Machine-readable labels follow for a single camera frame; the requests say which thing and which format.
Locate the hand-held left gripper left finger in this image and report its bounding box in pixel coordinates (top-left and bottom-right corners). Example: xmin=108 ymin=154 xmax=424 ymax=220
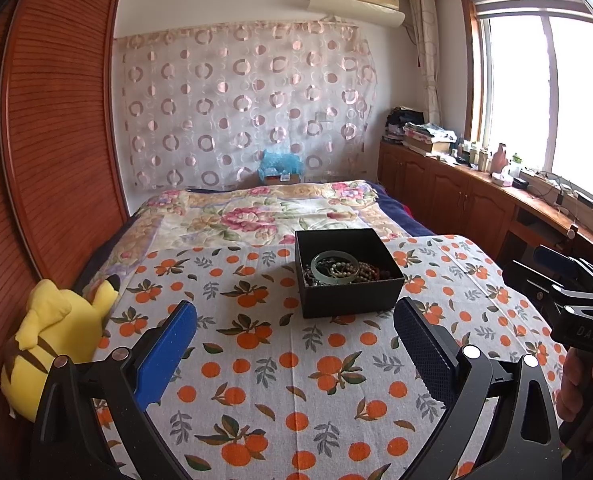
xmin=29 ymin=300 xmax=198 ymax=480

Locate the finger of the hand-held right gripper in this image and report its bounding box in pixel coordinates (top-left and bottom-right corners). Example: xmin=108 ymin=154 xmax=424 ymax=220
xmin=533 ymin=244 xmax=593 ymax=281
xmin=503 ymin=259 xmax=593 ymax=312

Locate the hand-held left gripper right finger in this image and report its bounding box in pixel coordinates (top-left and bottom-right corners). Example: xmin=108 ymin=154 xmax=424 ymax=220
xmin=393 ymin=297 xmax=562 ymax=480

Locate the black box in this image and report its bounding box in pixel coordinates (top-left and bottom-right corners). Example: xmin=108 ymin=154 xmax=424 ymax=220
xmin=295 ymin=228 xmax=405 ymax=319

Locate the green jade bangle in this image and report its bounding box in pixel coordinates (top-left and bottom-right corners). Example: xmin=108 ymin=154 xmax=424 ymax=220
xmin=310 ymin=253 xmax=361 ymax=286

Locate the person's right hand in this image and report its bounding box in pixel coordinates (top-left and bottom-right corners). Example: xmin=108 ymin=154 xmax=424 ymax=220
xmin=556 ymin=349 xmax=593 ymax=427

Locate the wooden cabinet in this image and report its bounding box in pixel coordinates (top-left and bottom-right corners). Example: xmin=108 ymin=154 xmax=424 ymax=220
xmin=379 ymin=140 xmax=593 ymax=281

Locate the pink bottle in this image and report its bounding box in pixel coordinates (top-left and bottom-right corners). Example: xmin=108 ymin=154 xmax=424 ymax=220
xmin=491 ymin=142 xmax=510 ymax=176

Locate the yellow plush toy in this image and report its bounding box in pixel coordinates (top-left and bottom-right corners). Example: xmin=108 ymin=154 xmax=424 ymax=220
xmin=0 ymin=279 xmax=118 ymax=421

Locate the orange print bedsheet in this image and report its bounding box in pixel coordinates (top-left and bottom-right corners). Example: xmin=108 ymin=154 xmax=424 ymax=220
xmin=89 ymin=234 xmax=572 ymax=480

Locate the row of small bottles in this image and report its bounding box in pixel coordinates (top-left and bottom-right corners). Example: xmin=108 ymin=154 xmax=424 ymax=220
xmin=449 ymin=135 xmax=492 ymax=171

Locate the dark blue blanket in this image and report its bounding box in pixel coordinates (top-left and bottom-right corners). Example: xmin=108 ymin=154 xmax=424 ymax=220
xmin=371 ymin=182 xmax=435 ymax=239

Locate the floral quilt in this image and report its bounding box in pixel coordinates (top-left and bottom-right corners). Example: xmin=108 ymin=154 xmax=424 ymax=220
xmin=99 ymin=180 xmax=383 ymax=292

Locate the window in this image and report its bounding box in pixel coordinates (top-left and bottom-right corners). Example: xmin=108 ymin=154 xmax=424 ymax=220
xmin=459 ymin=0 xmax=593 ymax=221

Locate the pile of folded clothes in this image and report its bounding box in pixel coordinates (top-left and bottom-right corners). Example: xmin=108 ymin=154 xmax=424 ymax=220
xmin=383 ymin=106 xmax=458 ymax=156

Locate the cardboard box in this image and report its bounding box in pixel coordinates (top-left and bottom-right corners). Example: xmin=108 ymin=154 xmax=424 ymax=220
xmin=264 ymin=172 xmax=302 ymax=187

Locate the blue plastic bag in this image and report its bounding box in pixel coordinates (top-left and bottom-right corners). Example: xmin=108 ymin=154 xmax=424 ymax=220
xmin=258 ymin=149 xmax=303 ymax=180

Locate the patterned window curtain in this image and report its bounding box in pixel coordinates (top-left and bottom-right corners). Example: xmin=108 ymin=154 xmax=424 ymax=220
xmin=409 ymin=0 xmax=445 ymax=129

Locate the wooden wardrobe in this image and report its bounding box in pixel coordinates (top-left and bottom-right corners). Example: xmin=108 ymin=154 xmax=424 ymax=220
xmin=0 ymin=0 xmax=130 ymax=311

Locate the circle patterned sheer curtain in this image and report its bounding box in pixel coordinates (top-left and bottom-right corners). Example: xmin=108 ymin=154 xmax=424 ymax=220
xmin=115 ymin=17 xmax=378 ymax=192

